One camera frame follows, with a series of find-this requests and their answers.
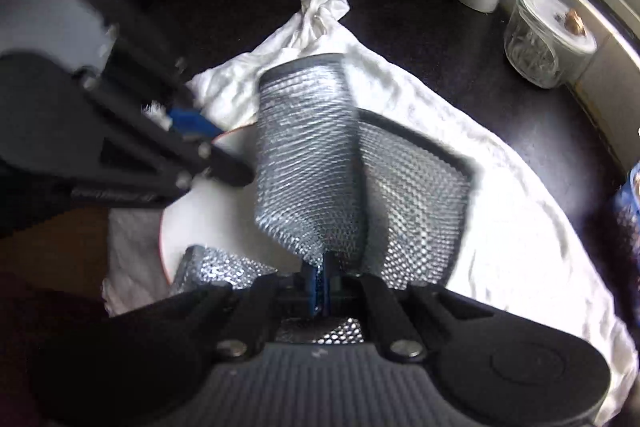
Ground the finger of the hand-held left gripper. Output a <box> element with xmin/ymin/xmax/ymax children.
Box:
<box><xmin>70</xmin><ymin>74</ymin><xmax>255</xmax><ymax>210</ymax></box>
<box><xmin>74</xmin><ymin>0</ymin><xmax>223</xmax><ymax>142</ymax></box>

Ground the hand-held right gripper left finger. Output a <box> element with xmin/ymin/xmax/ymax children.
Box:
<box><xmin>147</xmin><ymin>263</ymin><xmax>325</xmax><ymax>362</ymax></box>

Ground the white towel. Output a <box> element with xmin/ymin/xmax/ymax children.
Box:
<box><xmin>102</xmin><ymin>0</ymin><xmax>638</xmax><ymax>426</ymax></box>

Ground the blue patterned packet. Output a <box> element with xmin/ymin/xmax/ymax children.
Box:
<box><xmin>612</xmin><ymin>162</ymin><xmax>640</xmax><ymax>279</ymax></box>

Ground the white bowl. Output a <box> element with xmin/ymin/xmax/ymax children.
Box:
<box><xmin>159</xmin><ymin>129</ymin><xmax>307</xmax><ymax>288</ymax></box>

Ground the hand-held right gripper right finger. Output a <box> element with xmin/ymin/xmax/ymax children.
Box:
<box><xmin>324</xmin><ymin>253</ymin><xmax>501</xmax><ymax>361</ymax></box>

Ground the glass jar with lid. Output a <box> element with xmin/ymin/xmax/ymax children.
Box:
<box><xmin>504</xmin><ymin>0</ymin><xmax>599</xmax><ymax>88</ymax></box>

